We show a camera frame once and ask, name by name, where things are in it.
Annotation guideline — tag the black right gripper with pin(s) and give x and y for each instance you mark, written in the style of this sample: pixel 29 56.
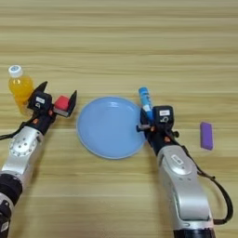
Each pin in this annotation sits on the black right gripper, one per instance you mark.
pixel 159 136

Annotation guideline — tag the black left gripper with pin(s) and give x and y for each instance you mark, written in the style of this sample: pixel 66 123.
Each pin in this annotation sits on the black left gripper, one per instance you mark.
pixel 42 122

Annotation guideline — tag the red cube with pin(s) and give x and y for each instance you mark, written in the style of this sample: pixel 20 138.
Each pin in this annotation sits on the red cube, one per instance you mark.
pixel 62 103

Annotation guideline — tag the blue glue stick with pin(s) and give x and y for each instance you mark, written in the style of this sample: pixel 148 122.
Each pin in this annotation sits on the blue glue stick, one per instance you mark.
pixel 145 99

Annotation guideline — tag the light blue round plate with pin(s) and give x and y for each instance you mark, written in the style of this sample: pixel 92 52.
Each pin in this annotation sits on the light blue round plate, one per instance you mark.
pixel 110 128

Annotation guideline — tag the orange juice bottle white cap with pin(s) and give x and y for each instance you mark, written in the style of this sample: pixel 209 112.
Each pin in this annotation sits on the orange juice bottle white cap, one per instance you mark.
pixel 20 86

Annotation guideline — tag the purple rectangular block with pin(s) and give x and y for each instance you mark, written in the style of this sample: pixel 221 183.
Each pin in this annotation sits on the purple rectangular block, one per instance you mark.
pixel 207 136

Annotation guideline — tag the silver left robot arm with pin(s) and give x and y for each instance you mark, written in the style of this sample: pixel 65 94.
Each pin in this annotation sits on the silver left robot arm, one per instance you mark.
pixel 21 155

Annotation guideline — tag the left gripper labelled black box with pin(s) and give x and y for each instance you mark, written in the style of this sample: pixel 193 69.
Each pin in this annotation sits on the left gripper labelled black box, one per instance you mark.
pixel 39 101

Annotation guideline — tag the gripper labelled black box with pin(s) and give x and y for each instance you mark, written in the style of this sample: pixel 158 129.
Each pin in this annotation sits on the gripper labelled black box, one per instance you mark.
pixel 163 115
pixel 39 101

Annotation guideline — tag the right gripper labelled black box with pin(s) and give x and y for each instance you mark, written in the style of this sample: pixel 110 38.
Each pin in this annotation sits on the right gripper labelled black box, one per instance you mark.
pixel 163 115

